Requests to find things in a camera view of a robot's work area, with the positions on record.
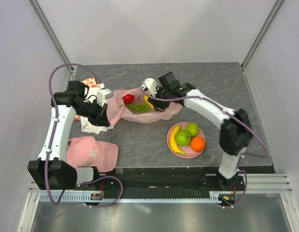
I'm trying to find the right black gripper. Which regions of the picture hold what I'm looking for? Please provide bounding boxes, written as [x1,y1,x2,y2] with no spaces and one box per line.
[147,84,171,113]

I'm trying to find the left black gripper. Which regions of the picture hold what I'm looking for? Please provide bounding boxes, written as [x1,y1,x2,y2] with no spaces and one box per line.
[76,99,110,127]

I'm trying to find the yellow fake mango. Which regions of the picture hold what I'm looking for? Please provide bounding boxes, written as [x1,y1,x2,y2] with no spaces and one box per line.
[144,95,154,109]

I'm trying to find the pink plastic bag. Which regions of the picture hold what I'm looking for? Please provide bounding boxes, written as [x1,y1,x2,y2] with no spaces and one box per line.
[106,88,182,127]

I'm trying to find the yellow fake banana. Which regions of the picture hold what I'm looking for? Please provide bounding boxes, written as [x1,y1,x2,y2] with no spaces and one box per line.
[167,124,185,155]

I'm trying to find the red fake fruit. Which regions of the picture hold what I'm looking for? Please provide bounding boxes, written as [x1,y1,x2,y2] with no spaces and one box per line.
[122,94,135,104]

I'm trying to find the green fake apple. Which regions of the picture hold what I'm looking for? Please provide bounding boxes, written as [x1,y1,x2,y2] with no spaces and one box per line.
[174,130,192,146]

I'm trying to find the green fake pear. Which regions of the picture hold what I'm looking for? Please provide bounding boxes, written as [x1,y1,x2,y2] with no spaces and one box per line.
[182,123,199,137]

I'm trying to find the fake orange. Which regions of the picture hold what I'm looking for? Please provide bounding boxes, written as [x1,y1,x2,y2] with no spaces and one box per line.
[190,136,206,152]

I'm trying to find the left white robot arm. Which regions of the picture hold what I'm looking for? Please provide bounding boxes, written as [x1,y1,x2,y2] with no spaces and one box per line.
[28,81,113,190]

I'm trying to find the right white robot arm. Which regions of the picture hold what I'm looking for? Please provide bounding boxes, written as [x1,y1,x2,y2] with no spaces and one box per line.
[141,72,253,190]

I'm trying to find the green fake grapes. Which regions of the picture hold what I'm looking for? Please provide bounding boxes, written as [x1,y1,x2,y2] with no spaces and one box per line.
[126,103,151,114]

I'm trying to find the white cloth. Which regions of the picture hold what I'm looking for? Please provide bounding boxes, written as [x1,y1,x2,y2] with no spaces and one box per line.
[78,87,109,134]

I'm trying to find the floral orange cloth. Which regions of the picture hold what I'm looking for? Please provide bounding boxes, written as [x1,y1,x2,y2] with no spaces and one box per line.
[75,77,98,121]

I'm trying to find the pink baseball cap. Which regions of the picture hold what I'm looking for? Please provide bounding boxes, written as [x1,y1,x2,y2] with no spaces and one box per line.
[66,136,119,173]

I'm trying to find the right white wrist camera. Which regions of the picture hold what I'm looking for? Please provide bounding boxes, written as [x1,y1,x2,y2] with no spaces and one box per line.
[141,78,158,96]

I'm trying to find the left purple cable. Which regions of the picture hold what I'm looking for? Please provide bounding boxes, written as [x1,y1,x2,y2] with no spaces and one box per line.
[39,63,123,219]

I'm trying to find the left aluminium frame post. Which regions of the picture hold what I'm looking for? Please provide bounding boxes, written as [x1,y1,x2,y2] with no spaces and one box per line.
[28,0,75,73]

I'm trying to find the aluminium frame post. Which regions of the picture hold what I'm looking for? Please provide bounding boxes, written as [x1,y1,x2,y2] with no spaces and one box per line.
[28,0,75,73]
[240,0,285,71]

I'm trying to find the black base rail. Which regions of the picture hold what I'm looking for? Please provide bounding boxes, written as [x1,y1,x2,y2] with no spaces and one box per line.
[75,167,245,198]

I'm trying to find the grey cable duct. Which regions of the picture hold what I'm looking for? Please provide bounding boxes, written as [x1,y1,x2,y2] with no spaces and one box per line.
[39,191,224,204]

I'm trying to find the right aluminium frame post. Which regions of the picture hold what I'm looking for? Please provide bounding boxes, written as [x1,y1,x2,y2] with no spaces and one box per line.
[240,0,285,71]

